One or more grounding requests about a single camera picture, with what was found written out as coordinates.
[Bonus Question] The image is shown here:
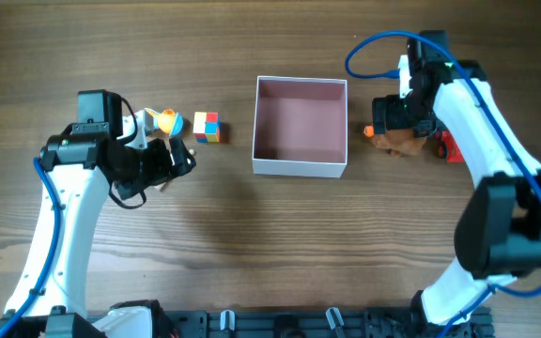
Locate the brown plush toy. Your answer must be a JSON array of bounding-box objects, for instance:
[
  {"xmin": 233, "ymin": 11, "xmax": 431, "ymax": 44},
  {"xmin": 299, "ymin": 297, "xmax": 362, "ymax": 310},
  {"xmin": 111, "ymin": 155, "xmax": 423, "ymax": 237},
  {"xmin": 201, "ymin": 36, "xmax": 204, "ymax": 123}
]
[{"xmin": 363, "ymin": 126, "xmax": 426, "ymax": 157}]

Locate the multicolour puzzle cube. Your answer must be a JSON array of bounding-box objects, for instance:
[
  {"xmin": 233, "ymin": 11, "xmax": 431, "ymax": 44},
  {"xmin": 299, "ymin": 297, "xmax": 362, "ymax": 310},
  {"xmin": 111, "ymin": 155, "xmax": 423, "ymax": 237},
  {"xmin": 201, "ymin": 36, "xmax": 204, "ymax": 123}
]
[{"xmin": 193, "ymin": 112, "xmax": 221, "ymax": 143}]

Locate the left blue cable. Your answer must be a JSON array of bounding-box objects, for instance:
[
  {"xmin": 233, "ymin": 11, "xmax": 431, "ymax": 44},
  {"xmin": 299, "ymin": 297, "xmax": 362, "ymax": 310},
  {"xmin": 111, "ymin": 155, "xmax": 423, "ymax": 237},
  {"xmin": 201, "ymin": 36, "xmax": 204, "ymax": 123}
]
[{"xmin": 0, "ymin": 157, "xmax": 63, "ymax": 338}]

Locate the orange blue duck toy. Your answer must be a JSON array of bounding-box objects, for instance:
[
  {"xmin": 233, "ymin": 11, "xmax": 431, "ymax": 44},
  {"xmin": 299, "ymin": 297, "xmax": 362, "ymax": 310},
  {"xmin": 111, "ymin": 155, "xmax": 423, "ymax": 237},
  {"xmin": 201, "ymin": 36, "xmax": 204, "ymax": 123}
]
[{"xmin": 145, "ymin": 108, "xmax": 184, "ymax": 136}]

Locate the pink open cardboard box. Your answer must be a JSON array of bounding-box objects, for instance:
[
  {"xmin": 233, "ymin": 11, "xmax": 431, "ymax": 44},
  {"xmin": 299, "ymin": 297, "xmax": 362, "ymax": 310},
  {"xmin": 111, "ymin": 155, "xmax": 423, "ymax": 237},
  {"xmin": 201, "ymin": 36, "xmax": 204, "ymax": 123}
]
[{"xmin": 252, "ymin": 76, "xmax": 348, "ymax": 178}]

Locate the blue cable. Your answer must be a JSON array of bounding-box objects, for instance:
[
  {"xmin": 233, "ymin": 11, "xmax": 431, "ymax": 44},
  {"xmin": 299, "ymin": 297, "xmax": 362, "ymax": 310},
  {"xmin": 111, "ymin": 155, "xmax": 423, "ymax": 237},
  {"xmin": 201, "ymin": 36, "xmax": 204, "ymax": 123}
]
[
  {"xmin": 0, "ymin": 157, "xmax": 63, "ymax": 338},
  {"xmin": 344, "ymin": 30, "xmax": 541, "ymax": 338}
]

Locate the right blue cable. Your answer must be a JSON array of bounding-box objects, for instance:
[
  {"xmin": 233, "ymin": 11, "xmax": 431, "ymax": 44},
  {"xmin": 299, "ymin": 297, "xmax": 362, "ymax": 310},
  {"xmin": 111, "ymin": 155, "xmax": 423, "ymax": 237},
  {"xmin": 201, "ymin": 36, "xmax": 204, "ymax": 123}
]
[{"xmin": 344, "ymin": 30, "xmax": 541, "ymax": 338}]

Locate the red toy fire truck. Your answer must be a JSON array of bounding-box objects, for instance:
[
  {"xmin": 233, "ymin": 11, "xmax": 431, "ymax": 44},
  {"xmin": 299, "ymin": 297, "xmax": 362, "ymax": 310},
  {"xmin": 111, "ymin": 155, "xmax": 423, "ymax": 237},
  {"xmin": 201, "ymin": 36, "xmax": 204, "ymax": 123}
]
[{"xmin": 436, "ymin": 131, "xmax": 465, "ymax": 163}]

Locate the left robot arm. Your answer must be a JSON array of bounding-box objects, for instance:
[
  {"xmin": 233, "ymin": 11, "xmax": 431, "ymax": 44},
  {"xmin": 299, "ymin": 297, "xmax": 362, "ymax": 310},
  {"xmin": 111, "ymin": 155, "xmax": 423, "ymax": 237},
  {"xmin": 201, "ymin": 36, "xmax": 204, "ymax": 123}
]
[{"xmin": 0, "ymin": 90, "xmax": 196, "ymax": 337}]

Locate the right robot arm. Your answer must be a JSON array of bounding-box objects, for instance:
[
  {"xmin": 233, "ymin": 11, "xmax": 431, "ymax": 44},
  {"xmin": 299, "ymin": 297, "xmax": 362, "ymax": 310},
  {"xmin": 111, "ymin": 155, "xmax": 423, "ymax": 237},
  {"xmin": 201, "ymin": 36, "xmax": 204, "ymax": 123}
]
[{"xmin": 364, "ymin": 31, "xmax": 541, "ymax": 330}]

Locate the white pig rattle drum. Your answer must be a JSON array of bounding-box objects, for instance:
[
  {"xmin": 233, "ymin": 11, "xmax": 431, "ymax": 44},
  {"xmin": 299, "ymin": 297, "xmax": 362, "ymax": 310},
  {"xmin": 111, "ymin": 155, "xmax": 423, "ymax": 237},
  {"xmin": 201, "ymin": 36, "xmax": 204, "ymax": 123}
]
[{"xmin": 155, "ymin": 148, "xmax": 195, "ymax": 192}]

